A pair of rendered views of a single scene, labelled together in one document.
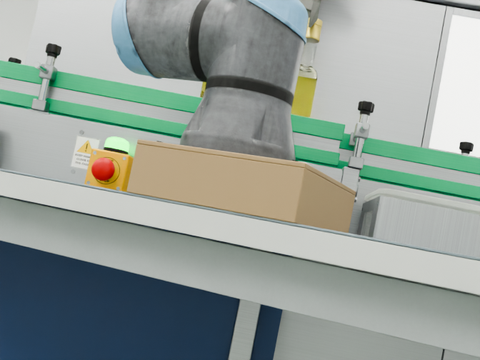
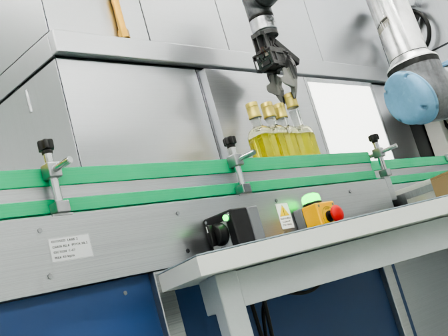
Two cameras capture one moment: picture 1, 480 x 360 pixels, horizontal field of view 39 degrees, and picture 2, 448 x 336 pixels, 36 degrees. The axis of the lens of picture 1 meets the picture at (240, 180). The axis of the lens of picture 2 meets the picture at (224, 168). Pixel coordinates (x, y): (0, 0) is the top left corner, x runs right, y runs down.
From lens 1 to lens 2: 1.61 m
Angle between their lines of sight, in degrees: 52
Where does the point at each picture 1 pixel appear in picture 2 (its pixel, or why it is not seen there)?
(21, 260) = (283, 321)
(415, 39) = (301, 101)
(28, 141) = not seen: hidden behind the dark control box
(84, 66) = not seen: hidden behind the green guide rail
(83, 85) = (252, 165)
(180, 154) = not seen: outside the picture
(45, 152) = (265, 225)
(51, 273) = (302, 321)
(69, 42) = (112, 151)
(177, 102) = (301, 161)
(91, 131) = (279, 197)
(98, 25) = (126, 130)
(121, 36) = (430, 97)
